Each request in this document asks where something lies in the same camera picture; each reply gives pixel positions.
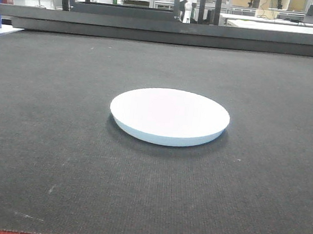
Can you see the white round plate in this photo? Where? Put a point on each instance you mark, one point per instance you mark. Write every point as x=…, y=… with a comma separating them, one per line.
x=169, y=117

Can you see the dark woven table mat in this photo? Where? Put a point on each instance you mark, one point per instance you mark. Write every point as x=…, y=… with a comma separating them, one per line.
x=67, y=168

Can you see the white background desk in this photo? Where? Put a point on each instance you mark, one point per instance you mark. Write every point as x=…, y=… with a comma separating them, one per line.
x=259, y=23

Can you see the black metal frame rail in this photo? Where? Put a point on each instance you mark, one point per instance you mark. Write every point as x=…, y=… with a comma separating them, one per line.
x=158, y=31

